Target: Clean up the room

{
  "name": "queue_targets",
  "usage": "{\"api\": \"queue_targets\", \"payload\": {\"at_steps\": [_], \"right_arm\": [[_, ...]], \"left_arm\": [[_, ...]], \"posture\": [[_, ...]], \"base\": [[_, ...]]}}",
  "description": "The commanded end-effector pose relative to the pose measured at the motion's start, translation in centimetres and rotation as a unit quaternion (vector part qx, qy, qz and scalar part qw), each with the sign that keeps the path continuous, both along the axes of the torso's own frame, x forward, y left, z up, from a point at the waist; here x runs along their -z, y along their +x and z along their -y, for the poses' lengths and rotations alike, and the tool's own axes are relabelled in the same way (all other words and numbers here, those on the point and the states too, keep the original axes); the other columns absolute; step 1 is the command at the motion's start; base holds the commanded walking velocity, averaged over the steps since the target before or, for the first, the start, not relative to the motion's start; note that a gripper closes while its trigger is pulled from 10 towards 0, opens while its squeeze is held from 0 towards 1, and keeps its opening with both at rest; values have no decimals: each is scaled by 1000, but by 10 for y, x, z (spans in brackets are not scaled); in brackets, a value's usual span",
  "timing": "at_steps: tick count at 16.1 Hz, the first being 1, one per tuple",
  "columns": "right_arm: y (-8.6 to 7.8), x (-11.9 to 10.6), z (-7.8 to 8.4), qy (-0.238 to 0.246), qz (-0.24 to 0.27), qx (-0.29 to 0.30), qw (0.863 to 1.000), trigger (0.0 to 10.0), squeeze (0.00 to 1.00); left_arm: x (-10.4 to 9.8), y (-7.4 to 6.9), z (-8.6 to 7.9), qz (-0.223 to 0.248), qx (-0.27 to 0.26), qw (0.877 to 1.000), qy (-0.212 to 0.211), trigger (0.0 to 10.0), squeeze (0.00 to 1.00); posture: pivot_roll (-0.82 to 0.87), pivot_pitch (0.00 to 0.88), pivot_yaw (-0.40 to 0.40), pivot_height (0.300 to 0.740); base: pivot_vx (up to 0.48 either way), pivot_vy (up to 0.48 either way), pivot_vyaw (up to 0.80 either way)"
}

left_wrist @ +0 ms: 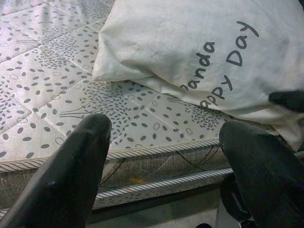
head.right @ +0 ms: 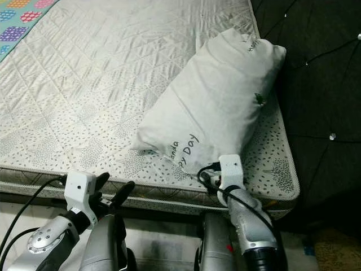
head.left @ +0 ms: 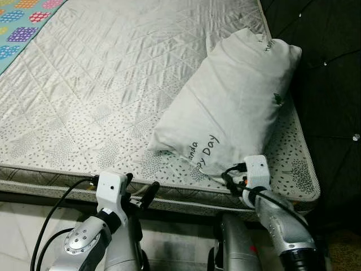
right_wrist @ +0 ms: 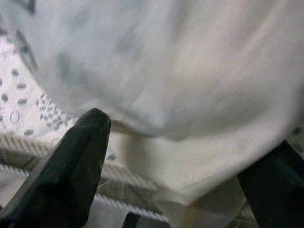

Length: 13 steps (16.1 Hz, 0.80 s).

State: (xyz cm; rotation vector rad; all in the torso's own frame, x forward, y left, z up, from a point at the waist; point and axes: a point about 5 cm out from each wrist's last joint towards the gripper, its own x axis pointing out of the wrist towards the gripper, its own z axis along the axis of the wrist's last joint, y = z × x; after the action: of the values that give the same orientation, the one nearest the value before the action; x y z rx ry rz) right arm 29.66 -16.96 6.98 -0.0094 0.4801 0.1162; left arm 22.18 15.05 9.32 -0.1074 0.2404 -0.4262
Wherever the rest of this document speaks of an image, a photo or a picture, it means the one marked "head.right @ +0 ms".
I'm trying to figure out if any white pillow with black lettering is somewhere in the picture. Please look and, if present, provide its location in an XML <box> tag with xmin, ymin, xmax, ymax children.
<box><xmin>130</xmin><ymin>28</ymin><xmax>288</xmax><ymax>177</ymax></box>

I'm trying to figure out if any silver left robot leg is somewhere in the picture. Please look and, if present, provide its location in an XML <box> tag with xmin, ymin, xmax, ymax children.
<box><xmin>78</xmin><ymin>213</ymin><xmax>137</xmax><ymax>271</ymax></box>

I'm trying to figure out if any silver robot leg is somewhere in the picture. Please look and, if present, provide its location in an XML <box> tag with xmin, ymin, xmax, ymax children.
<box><xmin>78</xmin><ymin>213</ymin><xmax>137</xmax><ymax>271</ymax></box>
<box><xmin>194</xmin><ymin>213</ymin><xmax>239</xmax><ymax>271</ymax></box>

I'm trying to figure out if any silver right robot leg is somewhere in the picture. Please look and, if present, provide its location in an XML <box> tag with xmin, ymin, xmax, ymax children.
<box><xmin>194</xmin><ymin>213</ymin><xmax>239</xmax><ymax>271</ymax></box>

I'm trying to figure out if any grey quilted mattress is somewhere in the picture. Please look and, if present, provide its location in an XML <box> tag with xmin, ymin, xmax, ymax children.
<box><xmin>0</xmin><ymin>0</ymin><xmax>301</xmax><ymax>220</ymax></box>

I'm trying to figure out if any brown speckled floor mat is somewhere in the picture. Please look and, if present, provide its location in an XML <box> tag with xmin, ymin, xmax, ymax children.
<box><xmin>312</xmin><ymin>228</ymin><xmax>361</xmax><ymax>271</ymax></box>

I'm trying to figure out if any dark tufted headboard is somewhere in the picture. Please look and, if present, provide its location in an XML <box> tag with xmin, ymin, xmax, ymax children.
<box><xmin>250</xmin><ymin>0</ymin><xmax>361</xmax><ymax>233</ymax></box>

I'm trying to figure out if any teal blanket with dotted shapes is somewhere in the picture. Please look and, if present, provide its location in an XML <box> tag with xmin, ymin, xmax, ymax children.
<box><xmin>0</xmin><ymin>0</ymin><xmax>60</xmax><ymax>62</ymax></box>

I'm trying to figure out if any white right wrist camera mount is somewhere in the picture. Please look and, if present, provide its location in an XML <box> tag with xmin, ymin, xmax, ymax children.
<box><xmin>217</xmin><ymin>154</ymin><xmax>245</xmax><ymax>191</ymax></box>

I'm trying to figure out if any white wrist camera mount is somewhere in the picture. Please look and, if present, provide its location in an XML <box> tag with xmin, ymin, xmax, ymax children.
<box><xmin>217</xmin><ymin>154</ymin><xmax>245</xmax><ymax>191</ymax></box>
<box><xmin>63</xmin><ymin>172</ymin><xmax>97</xmax><ymax>215</ymax></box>

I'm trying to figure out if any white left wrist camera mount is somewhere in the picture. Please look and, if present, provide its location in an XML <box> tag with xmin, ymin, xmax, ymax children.
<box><xmin>63</xmin><ymin>172</ymin><xmax>97</xmax><ymax>215</ymax></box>

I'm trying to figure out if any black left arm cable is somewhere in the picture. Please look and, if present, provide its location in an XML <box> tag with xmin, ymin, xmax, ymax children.
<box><xmin>0</xmin><ymin>176</ymin><xmax>69</xmax><ymax>267</ymax></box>

